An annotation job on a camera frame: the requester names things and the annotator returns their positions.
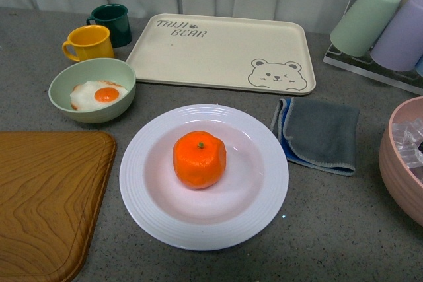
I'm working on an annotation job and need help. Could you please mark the dark green enamel mug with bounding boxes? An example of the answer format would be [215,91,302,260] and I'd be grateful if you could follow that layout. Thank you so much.
[86,3,132,48]

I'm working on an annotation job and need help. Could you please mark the clear plastic wrappers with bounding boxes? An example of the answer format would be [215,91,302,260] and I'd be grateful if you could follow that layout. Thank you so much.
[392,118,422,182]

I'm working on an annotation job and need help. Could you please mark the orange mandarin fruit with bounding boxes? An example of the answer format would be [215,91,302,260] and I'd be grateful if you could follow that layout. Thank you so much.
[173,131,227,189]

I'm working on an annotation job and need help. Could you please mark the wooden cutting board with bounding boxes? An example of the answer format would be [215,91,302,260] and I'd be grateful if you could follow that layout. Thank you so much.
[1,131,117,281]

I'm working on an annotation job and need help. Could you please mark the yellow enamel mug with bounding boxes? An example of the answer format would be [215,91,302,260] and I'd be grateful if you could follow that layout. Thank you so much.
[62,25,115,62]

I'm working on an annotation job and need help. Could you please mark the white ribbed plate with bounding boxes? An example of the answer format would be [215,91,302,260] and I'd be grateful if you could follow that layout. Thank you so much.
[120,104,289,250]

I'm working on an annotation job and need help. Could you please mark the light green bowl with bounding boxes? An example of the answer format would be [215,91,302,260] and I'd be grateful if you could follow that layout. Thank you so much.
[48,58,136,123]

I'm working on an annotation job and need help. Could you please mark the lilac plastic cup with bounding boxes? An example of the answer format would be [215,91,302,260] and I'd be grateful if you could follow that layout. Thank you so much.
[370,0,422,72]

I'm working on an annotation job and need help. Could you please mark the fake fried egg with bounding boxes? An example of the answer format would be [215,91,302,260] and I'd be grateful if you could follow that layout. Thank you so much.
[70,81,128,111]

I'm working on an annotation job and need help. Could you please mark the light green plastic cup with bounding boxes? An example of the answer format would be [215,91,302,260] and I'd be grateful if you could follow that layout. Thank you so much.
[330,0,401,57]

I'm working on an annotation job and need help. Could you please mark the pink bowl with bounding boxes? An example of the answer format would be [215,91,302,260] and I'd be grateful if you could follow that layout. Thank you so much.
[379,96,422,225]

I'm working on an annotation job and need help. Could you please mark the grey blue folded cloth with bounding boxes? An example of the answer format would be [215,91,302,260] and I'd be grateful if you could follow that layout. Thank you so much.
[270,97,360,176]

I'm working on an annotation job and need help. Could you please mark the white cup drying rack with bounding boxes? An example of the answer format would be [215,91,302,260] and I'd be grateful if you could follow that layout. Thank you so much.
[323,0,422,96]

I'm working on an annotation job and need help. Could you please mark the cream bear serving tray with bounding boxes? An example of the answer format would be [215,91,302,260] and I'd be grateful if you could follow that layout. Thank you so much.
[126,14,316,96]

